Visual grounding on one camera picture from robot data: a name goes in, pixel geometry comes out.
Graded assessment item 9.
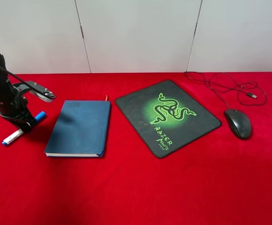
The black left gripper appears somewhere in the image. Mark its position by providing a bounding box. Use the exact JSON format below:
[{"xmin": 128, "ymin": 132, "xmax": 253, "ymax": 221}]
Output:
[{"xmin": 0, "ymin": 79, "xmax": 37, "ymax": 133}]

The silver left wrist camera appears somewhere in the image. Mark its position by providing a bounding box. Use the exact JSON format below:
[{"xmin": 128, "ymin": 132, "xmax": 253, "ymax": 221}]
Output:
[{"xmin": 13, "ymin": 81, "xmax": 56, "ymax": 103}]

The blue hardcover notebook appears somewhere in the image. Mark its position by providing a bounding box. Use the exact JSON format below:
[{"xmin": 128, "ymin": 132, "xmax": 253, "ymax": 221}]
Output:
[{"xmin": 44, "ymin": 97, "xmax": 111, "ymax": 158}]

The black mouse cable with USB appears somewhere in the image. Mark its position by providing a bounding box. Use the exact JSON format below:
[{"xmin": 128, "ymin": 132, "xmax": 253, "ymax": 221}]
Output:
[{"xmin": 184, "ymin": 71, "xmax": 267, "ymax": 110}]

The blue and white marker pen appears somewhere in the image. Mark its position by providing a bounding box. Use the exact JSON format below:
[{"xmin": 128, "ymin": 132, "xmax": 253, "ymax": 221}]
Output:
[{"xmin": 2, "ymin": 111, "xmax": 46, "ymax": 146}]

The black green Razer mouse pad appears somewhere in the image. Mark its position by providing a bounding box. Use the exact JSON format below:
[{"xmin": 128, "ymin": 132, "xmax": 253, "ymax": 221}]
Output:
[{"xmin": 115, "ymin": 80, "xmax": 221, "ymax": 158}]

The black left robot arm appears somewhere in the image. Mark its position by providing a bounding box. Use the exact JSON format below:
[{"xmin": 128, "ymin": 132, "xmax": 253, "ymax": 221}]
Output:
[{"xmin": 0, "ymin": 70, "xmax": 37, "ymax": 133}]

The black computer mouse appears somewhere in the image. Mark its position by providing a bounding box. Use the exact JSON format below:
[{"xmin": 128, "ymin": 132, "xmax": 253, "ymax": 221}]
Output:
[{"xmin": 224, "ymin": 109, "xmax": 251, "ymax": 139}]

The red tablecloth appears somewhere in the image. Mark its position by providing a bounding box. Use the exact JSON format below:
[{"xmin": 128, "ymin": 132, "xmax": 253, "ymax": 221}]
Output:
[{"xmin": 0, "ymin": 72, "xmax": 272, "ymax": 225}]

